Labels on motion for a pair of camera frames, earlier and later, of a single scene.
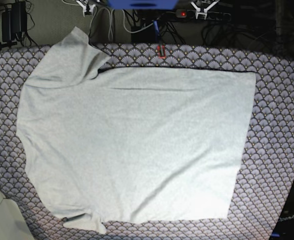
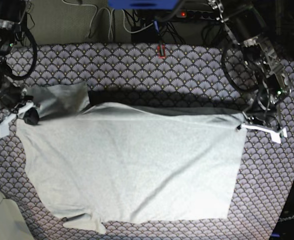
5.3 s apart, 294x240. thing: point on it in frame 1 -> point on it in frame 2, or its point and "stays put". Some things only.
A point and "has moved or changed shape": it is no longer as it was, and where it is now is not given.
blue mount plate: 143,4 stays put
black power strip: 214,15 stays put
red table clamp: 158,50 stays put
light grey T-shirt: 132,145 has moved or changed shape
